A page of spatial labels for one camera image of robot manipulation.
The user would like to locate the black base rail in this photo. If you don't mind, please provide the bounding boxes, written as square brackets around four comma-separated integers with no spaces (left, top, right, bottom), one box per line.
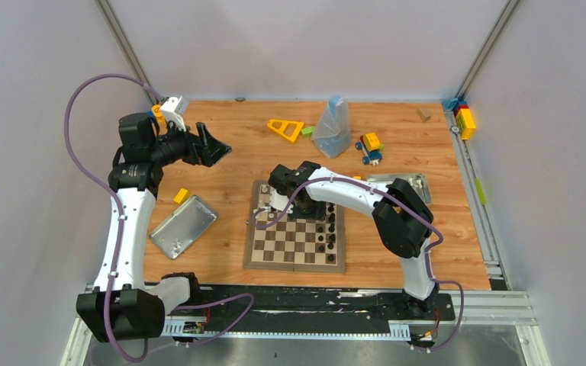
[172,284,456,335]

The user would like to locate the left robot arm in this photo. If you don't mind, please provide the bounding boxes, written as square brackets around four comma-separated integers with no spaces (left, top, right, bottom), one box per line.
[76,113,232,342]

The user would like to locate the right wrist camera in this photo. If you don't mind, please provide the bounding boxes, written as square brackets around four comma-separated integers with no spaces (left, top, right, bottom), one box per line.
[269,189,293,214]

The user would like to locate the yellow tin with chess pieces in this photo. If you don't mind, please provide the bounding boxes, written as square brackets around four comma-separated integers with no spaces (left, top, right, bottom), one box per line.
[365,173,433,206]

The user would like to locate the yellow triangle block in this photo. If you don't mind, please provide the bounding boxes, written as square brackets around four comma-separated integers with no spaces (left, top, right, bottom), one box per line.
[266,119,304,143]

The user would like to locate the brown wooden block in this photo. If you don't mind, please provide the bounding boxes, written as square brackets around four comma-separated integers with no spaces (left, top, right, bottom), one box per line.
[416,108,432,122]

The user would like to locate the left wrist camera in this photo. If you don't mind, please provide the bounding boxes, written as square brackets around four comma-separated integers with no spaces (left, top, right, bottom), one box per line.
[159,96,189,131]

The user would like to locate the wooden chess board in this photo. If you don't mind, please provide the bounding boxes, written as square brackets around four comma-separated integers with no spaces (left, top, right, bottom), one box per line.
[243,180,346,274]

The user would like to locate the stacked duplo bricks corner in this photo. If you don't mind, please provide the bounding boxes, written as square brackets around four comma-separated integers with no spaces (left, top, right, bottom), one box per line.
[441,98,477,140]

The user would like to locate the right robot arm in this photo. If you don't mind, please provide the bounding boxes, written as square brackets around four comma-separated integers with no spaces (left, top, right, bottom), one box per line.
[268,161,439,319]

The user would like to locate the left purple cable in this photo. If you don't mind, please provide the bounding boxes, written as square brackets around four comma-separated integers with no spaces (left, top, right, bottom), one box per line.
[63,73,256,364]

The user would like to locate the green block by bag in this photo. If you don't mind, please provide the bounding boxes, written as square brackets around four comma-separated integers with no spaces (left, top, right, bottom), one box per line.
[301,126,315,137]

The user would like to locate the colourful cylinder blocks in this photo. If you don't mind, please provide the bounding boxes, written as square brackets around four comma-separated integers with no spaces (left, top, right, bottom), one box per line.
[147,104,167,127]

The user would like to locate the silver tin lid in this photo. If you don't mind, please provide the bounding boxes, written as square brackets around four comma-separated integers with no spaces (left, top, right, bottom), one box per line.
[149,195,218,259]

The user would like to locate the toy brick car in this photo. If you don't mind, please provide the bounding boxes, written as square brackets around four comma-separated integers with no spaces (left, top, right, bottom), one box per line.
[355,133,383,166]

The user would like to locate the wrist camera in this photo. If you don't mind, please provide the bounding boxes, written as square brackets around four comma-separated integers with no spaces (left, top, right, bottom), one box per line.
[269,189,293,214]
[159,96,189,131]

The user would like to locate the small yellow block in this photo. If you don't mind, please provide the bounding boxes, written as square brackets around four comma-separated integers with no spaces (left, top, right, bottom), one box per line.
[173,188,191,205]

